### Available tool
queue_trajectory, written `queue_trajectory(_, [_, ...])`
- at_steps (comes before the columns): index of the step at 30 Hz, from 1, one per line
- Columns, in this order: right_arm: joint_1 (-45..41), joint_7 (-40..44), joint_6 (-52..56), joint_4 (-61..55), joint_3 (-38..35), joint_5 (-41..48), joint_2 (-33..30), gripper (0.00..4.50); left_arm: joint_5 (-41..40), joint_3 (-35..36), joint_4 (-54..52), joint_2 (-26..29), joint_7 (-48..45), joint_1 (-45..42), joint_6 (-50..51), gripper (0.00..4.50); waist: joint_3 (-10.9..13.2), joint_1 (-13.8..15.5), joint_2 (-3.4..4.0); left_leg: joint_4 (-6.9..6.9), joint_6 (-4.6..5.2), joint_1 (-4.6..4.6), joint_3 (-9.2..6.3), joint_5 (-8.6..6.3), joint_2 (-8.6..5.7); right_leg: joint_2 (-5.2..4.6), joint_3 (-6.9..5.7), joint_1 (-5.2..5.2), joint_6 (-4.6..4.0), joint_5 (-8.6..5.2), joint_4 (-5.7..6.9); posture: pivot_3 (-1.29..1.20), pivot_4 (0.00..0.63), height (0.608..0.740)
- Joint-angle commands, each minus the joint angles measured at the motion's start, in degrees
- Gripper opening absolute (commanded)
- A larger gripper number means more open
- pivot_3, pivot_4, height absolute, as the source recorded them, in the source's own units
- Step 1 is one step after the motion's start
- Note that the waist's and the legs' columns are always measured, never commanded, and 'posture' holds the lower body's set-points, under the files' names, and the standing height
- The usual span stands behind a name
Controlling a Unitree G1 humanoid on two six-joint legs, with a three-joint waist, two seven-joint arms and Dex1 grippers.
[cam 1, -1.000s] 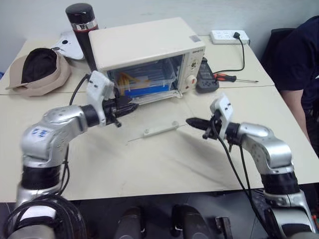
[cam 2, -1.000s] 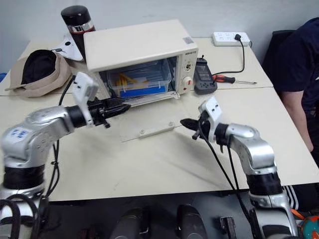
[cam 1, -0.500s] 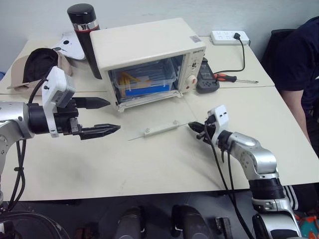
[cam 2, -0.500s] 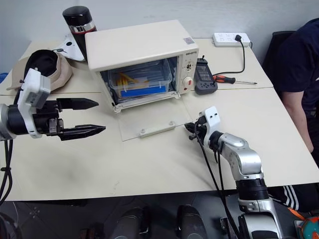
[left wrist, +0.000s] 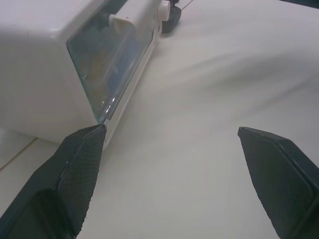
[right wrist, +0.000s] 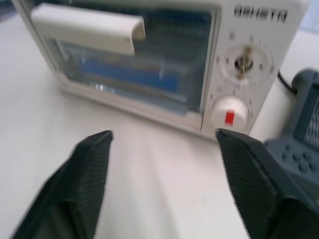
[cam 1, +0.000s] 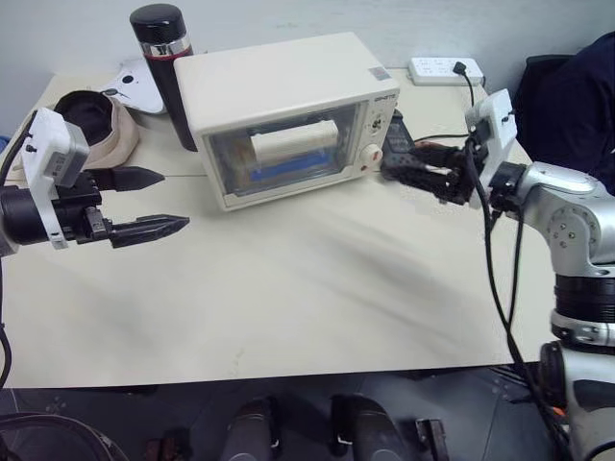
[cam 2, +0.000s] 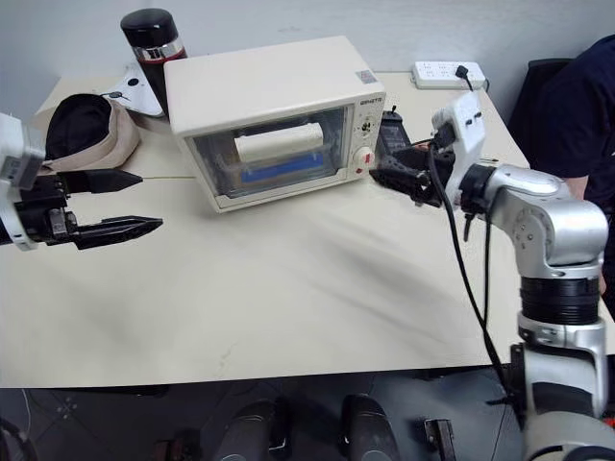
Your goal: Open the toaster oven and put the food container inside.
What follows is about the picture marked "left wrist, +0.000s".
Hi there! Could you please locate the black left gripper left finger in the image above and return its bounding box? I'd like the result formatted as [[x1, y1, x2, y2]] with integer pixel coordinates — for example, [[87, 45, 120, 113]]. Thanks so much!
[[0, 123, 108, 239]]

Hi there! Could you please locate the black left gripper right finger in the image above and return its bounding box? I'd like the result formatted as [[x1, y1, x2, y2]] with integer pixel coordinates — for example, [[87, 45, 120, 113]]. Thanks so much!
[[237, 126, 319, 239]]

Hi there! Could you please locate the white toaster oven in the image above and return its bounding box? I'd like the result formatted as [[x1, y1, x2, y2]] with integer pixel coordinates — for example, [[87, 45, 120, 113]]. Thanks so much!
[[0, 0, 170, 151]]

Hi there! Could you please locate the glass toaster oven door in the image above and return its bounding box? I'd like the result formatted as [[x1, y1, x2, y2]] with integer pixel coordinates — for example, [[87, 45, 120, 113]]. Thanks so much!
[[66, 0, 160, 124]]

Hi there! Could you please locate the white oven control knob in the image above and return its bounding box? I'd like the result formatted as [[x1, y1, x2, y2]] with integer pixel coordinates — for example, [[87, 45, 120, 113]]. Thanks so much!
[[159, 0, 171, 21]]

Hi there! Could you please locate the black rounded object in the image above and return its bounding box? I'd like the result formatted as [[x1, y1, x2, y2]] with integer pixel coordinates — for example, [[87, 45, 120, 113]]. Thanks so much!
[[162, 0, 182, 33]]

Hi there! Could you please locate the white oven door handle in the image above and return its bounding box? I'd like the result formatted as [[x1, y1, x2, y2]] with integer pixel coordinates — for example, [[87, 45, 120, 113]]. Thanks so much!
[[107, 0, 163, 32]]

